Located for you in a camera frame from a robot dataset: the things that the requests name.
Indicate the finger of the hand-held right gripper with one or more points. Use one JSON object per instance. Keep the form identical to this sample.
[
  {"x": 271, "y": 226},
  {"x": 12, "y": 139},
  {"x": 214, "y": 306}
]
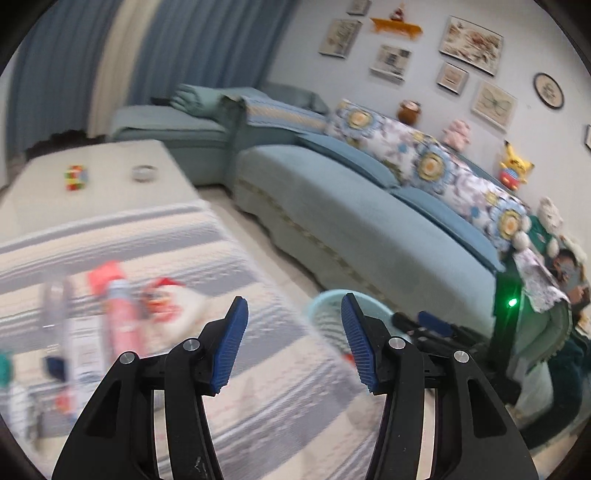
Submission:
[
  {"x": 404, "y": 322},
  {"x": 434, "y": 323}
]

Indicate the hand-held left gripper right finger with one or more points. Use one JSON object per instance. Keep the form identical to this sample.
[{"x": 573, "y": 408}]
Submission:
[{"x": 361, "y": 344}]

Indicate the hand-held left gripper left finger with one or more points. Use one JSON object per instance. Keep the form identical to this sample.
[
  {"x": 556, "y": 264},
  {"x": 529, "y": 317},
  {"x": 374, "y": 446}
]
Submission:
[{"x": 228, "y": 344}]

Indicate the light blue plastic basket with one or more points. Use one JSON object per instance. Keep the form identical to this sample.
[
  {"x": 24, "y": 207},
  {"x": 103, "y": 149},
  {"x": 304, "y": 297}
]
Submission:
[{"x": 325, "y": 314}]

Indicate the red white snack wrapper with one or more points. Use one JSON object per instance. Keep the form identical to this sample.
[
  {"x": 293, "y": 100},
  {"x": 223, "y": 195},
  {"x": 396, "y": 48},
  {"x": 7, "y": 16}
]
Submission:
[{"x": 171, "y": 304}]

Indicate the pink plastic bottle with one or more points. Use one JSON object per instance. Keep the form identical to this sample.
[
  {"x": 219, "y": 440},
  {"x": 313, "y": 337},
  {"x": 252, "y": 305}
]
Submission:
[{"x": 117, "y": 304}]

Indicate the clear plastic package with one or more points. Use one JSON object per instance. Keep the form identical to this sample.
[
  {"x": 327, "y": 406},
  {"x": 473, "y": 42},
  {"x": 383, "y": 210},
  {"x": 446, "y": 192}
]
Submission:
[{"x": 76, "y": 332}]

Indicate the green packet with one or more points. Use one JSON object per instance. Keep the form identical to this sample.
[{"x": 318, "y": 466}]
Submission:
[{"x": 4, "y": 369}]

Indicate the lace armrest cover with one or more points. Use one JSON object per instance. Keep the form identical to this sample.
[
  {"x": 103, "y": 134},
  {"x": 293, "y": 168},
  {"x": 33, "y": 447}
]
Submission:
[{"x": 538, "y": 277}]

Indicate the dark teal cloth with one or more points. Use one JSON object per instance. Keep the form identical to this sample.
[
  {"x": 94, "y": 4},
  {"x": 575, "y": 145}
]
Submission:
[{"x": 563, "y": 383}]

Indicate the blue flat cushion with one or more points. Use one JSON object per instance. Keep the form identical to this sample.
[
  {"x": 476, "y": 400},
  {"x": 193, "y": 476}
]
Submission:
[
  {"x": 346, "y": 157},
  {"x": 448, "y": 226}
]

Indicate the white teddy bear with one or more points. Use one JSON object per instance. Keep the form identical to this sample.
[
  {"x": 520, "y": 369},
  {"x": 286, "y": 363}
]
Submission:
[{"x": 549, "y": 221}]

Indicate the teal sectional sofa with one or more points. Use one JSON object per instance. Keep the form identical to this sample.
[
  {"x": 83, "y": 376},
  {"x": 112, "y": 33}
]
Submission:
[{"x": 346, "y": 207}]

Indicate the striped woven tablecloth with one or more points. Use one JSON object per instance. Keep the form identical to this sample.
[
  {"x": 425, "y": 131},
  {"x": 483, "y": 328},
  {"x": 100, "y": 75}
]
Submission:
[{"x": 138, "y": 230}]

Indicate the yellow mouse plush toy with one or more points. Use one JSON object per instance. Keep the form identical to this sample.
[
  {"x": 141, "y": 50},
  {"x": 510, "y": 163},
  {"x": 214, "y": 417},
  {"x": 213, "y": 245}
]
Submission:
[{"x": 515, "y": 166}]

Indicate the floral long cushion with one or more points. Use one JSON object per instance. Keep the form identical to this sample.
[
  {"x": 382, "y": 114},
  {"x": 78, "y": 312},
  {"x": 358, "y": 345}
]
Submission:
[{"x": 429, "y": 161}]

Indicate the round grey ashtray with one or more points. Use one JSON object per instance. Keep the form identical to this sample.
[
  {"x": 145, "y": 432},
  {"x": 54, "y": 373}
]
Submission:
[{"x": 144, "y": 173}]

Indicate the pink plush toy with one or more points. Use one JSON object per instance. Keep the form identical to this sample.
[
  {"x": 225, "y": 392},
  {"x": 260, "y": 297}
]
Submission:
[{"x": 457, "y": 134}]

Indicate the brown monkey plush toy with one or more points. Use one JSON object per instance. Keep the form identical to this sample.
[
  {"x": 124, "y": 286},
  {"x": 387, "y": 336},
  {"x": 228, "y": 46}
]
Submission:
[{"x": 410, "y": 112}]

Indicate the framed butterfly picture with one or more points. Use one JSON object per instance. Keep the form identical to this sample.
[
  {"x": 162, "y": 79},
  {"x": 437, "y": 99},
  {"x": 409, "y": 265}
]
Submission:
[{"x": 494, "y": 105}]

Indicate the white coffee table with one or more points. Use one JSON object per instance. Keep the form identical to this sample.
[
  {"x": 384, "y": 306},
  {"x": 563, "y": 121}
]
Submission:
[{"x": 111, "y": 157}]

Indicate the colourful puzzle cube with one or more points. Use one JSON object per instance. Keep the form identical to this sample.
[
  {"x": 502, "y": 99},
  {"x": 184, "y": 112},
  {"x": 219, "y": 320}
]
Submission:
[{"x": 76, "y": 177}]

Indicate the patterned armrest cover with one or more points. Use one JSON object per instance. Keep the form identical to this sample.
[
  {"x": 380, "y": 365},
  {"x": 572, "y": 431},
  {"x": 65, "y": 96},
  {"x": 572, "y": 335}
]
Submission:
[{"x": 277, "y": 115}]

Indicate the folded teal blanket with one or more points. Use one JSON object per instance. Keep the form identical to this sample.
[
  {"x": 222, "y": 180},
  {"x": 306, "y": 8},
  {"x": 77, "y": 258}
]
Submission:
[{"x": 196, "y": 101}]

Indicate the small framed crown picture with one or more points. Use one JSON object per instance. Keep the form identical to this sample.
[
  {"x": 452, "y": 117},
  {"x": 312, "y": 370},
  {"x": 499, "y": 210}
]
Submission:
[{"x": 452, "y": 78}]

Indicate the teal pillow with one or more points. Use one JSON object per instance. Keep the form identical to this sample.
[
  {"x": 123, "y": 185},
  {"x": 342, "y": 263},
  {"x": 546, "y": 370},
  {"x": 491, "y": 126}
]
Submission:
[{"x": 295, "y": 99}]

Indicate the white collage canvas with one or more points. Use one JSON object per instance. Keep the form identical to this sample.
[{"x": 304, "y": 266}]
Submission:
[{"x": 390, "y": 63}]

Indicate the large framed bird picture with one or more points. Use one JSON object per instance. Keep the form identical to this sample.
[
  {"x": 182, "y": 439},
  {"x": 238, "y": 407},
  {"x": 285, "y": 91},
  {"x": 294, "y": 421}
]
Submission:
[{"x": 471, "y": 45}]

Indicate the black framed botanical picture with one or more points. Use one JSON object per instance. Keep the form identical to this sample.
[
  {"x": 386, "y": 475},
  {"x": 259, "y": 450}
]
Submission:
[{"x": 340, "y": 38}]

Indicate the white curtain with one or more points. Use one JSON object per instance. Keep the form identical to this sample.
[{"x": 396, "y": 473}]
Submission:
[{"x": 120, "y": 69}]

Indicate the blue curtain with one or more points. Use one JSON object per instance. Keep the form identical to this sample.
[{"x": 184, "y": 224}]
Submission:
[
  {"x": 60, "y": 69},
  {"x": 207, "y": 46}
]

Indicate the small figurine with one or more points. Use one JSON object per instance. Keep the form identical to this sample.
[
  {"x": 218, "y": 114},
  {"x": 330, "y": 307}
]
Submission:
[{"x": 399, "y": 13}]

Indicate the orange wall shelf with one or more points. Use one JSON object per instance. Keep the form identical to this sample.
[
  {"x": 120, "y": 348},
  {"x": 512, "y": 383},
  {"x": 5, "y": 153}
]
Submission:
[{"x": 397, "y": 25}]

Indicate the small black picture frame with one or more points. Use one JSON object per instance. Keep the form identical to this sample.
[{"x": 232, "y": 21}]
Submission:
[{"x": 358, "y": 7}]

